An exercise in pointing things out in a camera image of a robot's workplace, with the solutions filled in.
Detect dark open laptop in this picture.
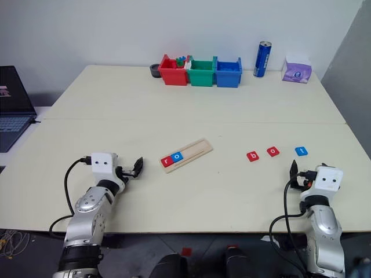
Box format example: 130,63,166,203
0,65,38,153

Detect red plastic bin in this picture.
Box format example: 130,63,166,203
159,54,191,87

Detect green plastic bin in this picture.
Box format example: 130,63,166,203
186,56,217,87

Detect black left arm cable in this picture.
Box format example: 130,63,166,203
48,156,93,240

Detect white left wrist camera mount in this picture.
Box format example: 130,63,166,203
90,152,124,189

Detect dark round holder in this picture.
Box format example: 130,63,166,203
149,63,163,79

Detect blue drink can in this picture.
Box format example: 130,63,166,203
253,41,272,78

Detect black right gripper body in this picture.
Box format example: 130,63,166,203
289,170,316,191

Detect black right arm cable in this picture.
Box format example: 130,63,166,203
268,170,317,276

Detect blue plastic bin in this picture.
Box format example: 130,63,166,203
214,57,243,89

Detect white crumpled paper scrap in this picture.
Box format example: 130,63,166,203
260,234,281,247

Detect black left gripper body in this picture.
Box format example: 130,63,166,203
115,166,137,184

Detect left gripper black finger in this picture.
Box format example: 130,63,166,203
132,156,145,178

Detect pale loose floor wires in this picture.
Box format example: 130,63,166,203
0,230,30,260

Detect wooden letter tray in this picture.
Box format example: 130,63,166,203
160,138,214,174

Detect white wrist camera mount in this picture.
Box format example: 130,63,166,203
301,164,344,200
90,152,124,189

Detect dark rounded shape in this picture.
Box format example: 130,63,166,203
223,246,256,278
149,253,188,278

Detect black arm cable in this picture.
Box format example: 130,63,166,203
268,170,317,276
48,156,93,240

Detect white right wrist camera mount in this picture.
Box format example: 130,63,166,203
301,164,344,200

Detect purple tissue pack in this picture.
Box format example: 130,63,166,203
281,54,313,85

